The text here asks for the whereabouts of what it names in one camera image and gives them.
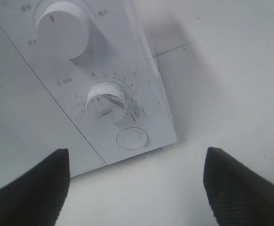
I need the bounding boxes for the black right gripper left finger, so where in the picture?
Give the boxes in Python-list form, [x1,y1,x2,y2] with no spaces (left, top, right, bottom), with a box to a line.
[0,149,70,226]

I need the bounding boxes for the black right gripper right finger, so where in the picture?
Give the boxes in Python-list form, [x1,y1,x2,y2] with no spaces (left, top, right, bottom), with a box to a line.
[203,147,274,226]

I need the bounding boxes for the white microwave door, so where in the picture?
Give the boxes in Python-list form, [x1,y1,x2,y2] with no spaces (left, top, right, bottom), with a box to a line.
[0,29,104,178]

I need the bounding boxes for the white round door button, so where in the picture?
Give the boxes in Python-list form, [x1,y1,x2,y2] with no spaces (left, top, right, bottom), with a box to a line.
[116,127,149,150]

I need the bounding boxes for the white lower timer knob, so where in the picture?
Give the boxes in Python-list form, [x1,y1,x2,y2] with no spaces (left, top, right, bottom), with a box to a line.
[86,82,129,123]

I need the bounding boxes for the white microwave oven body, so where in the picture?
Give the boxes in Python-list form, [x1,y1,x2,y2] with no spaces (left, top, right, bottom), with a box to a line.
[0,0,177,176]

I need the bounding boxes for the white upper power knob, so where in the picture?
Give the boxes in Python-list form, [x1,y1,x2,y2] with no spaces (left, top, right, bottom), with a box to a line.
[34,0,93,59]

